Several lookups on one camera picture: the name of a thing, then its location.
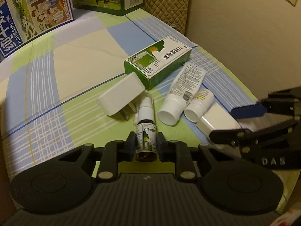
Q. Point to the small white bottle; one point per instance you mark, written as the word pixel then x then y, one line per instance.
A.
pixel 199 104

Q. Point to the quilted beige chair cover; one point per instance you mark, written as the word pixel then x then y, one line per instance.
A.
pixel 169 2

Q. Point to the green white medicine box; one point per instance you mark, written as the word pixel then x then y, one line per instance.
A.
pixel 162 56

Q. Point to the white wall charger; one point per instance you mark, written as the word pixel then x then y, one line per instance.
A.
pixel 117 94

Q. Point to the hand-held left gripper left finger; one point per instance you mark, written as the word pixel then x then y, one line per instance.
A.
pixel 131 144

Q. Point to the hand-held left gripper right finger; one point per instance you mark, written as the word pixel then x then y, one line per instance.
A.
pixel 161 146

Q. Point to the blue milk carton case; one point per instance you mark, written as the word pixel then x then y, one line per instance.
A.
pixel 35 11

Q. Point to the white squeeze tube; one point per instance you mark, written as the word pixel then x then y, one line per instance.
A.
pixel 185 84

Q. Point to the brown spray bottle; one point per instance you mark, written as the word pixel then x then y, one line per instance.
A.
pixel 145 141

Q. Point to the red white printed object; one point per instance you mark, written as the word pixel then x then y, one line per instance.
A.
pixel 289 217

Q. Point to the white rectangular power adapter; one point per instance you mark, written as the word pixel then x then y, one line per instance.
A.
pixel 216 120

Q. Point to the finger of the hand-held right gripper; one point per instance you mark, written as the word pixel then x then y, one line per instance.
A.
pixel 230 136
pixel 249 110

